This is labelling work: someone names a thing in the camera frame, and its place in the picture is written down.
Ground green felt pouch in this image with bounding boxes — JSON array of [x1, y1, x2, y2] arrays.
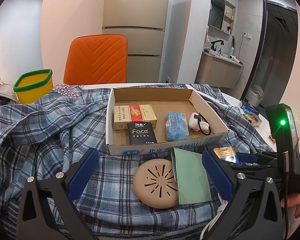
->
[[171, 147, 211, 205]]

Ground open cardboard box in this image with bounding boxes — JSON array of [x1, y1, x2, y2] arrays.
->
[[106, 87, 230, 155]]

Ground blue tissue packet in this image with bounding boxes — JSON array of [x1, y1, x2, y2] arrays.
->
[[166, 112, 189, 141]]

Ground blue plaid shirt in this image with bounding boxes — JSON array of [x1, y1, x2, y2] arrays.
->
[[0, 83, 274, 235]]

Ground bathroom waste bin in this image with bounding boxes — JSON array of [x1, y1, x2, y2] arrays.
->
[[245, 85, 264, 107]]

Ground beige bathroom vanity cabinet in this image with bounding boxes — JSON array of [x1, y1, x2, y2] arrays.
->
[[195, 51, 243, 89]]

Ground black face tissue packet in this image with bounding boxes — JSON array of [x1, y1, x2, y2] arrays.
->
[[127, 122, 157, 145]]

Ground black faucet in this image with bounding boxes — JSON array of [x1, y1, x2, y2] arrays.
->
[[210, 39, 224, 53]]

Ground beige round slotted disc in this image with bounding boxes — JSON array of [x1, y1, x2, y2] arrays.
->
[[133, 159, 178, 209]]

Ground orange quilted chair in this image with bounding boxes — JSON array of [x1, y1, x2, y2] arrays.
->
[[63, 34, 128, 85]]

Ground yellow bin with green rim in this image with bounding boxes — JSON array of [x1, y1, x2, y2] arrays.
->
[[13, 69, 53, 104]]

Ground blue cigarette packs on table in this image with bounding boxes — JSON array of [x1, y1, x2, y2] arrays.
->
[[241, 100, 262, 127]]

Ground bathroom mirror cabinet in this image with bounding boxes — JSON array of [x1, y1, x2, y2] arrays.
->
[[208, 0, 236, 35]]

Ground beige bag on table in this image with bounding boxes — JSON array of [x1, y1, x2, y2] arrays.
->
[[0, 79, 19, 106]]

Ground blue and gold cigarette pack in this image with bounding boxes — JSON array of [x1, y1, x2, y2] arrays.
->
[[213, 146, 239, 164]]

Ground person's right hand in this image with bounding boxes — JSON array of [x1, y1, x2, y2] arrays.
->
[[280, 193, 300, 218]]

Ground beige three-door refrigerator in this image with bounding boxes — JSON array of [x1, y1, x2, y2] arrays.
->
[[102, 0, 168, 83]]

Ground red and gold cigarette pack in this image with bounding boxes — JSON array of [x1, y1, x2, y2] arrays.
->
[[114, 105, 157, 131]]

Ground white hair dryer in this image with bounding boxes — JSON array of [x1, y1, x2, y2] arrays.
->
[[229, 55, 242, 64]]

